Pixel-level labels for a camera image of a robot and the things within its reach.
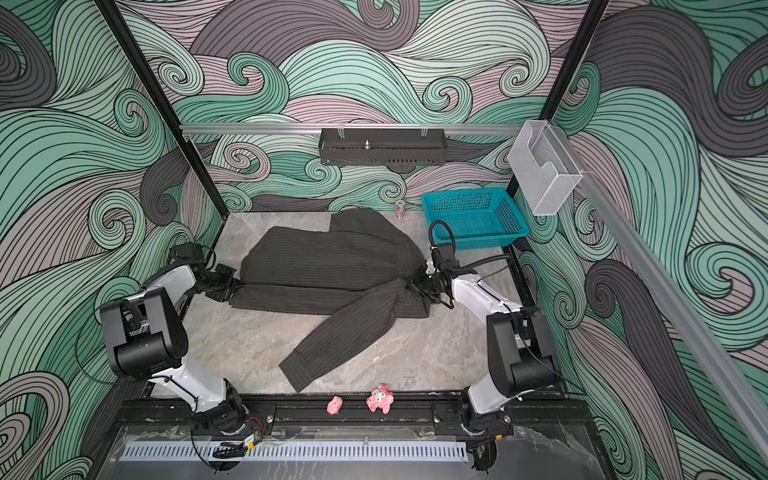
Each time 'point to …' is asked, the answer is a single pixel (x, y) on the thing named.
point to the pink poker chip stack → (399, 208)
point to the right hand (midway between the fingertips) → (406, 284)
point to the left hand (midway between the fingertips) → (245, 276)
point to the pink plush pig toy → (381, 398)
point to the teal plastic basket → (480, 217)
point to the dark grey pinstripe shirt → (359, 274)
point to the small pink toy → (334, 405)
